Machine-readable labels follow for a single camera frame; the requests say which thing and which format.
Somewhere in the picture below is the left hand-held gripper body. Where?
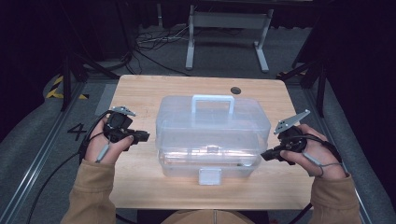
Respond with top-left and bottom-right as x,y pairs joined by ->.
103,105 -> 137,145

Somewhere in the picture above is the aluminium floor rail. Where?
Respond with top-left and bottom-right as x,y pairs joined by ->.
0,81 -> 86,224

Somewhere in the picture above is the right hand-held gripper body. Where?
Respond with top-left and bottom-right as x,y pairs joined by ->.
273,108 -> 312,155

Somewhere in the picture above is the person's right hand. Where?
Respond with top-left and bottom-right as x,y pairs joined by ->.
279,123 -> 347,181

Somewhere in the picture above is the bundle of floor cables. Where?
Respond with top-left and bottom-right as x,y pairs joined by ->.
124,24 -> 194,77

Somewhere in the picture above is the person's tan lap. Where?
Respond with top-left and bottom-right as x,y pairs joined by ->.
161,209 -> 256,224

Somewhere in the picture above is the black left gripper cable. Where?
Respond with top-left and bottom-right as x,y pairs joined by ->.
26,109 -> 114,224

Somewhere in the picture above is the clear plastic storage box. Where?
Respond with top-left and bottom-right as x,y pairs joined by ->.
154,93 -> 272,187

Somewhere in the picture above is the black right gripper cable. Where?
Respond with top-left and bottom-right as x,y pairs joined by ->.
288,133 -> 344,224

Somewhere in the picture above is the black metal stand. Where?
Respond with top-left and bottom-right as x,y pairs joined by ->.
60,52 -> 121,112
276,55 -> 329,119

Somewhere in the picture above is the grey metal table frame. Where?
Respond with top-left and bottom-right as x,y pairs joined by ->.
185,4 -> 275,75

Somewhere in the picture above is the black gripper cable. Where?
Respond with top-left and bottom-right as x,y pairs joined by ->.
288,133 -> 344,224
26,109 -> 114,224

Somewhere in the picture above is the person's left hand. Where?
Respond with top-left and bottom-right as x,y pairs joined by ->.
84,117 -> 135,165

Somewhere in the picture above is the grey cable plug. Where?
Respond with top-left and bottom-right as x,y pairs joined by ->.
95,143 -> 111,163
301,149 -> 344,179

